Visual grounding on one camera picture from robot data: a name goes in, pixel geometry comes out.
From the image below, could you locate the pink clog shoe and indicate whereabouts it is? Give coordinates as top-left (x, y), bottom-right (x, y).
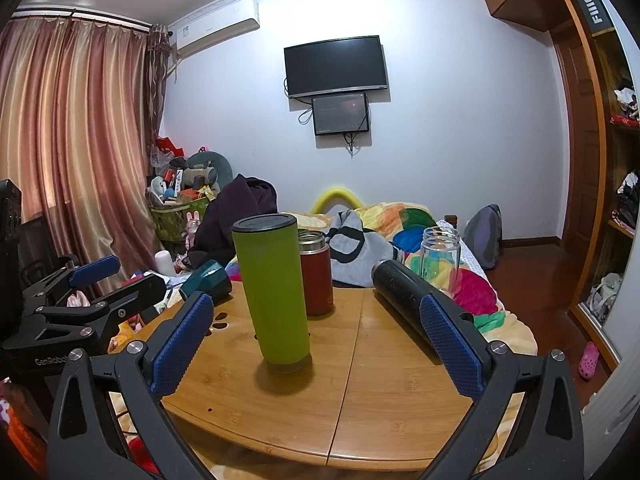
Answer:
top-left (578, 341), bottom-right (599, 380)

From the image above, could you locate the wooden wardrobe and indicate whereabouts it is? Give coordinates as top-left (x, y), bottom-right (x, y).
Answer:
top-left (475, 0), bottom-right (640, 373)

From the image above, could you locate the pink striped curtain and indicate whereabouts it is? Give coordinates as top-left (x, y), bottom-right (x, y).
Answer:
top-left (0, 10), bottom-right (168, 301)

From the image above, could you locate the green storage basket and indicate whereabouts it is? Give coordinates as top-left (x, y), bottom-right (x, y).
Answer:
top-left (149, 195), bottom-right (211, 244)

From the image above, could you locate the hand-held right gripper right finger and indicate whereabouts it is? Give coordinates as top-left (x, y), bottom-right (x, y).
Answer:
top-left (419, 294), bottom-right (586, 480)

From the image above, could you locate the wooden door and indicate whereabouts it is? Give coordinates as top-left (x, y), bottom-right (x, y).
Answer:
top-left (552, 20), bottom-right (603, 308)

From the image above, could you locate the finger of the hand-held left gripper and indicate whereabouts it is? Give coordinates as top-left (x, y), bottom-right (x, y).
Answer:
top-left (32, 274), bottom-right (167, 345)
top-left (20, 254), bottom-right (122, 313)

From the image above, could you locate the green tumbler cup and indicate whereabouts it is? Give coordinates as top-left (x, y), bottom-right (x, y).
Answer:
top-left (231, 213), bottom-right (312, 372)

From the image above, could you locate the dark purple jacket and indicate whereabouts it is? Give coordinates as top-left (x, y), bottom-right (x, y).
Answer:
top-left (190, 174), bottom-right (278, 267)

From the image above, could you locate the wall-mounted black television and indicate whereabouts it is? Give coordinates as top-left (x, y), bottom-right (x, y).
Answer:
top-left (283, 35), bottom-right (390, 99)

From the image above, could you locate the colourful patterned blanket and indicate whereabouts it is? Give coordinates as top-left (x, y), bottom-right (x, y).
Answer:
top-left (280, 202), bottom-right (538, 361)

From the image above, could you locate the white air conditioner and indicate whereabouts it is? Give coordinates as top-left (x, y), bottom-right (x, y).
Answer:
top-left (172, 0), bottom-right (262, 59)

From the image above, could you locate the wooden folding table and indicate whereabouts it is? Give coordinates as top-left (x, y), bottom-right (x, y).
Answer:
top-left (107, 280), bottom-right (526, 473)

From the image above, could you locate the grey-green plush toy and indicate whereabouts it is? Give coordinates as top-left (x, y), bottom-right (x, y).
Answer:
top-left (182, 149), bottom-right (233, 191)

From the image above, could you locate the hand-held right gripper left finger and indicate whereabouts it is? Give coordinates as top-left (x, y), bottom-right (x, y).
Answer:
top-left (46, 290), bottom-right (216, 480)

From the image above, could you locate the grey sweater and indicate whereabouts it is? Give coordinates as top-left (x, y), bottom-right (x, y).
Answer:
top-left (327, 210), bottom-right (401, 288)

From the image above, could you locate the red thermos cup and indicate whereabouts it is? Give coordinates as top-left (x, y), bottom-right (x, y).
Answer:
top-left (298, 230), bottom-right (334, 317)

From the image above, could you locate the yellow foam tube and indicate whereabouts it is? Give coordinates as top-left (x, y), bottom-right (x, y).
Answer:
top-left (310, 186), bottom-right (363, 216)

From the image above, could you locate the small black wall monitor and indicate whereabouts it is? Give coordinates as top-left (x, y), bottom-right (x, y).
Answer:
top-left (311, 93), bottom-right (371, 136)

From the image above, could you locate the clear glass cup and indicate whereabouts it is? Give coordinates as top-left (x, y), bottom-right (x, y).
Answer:
top-left (420, 226), bottom-right (462, 297)

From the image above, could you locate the grey backpack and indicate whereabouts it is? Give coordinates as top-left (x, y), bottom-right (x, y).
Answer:
top-left (462, 204), bottom-right (503, 271)

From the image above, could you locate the white handbag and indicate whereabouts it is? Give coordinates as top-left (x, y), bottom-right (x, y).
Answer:
top-left (589, 273), bottom-right (622, 313)

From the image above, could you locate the black thermos bottle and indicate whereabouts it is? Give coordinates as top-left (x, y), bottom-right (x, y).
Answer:
top-left (371, 259), bottom-right (453, 351)

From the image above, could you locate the black chair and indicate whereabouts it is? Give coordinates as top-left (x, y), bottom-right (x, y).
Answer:
top-left (0, 179), bottom-right (81, 346)

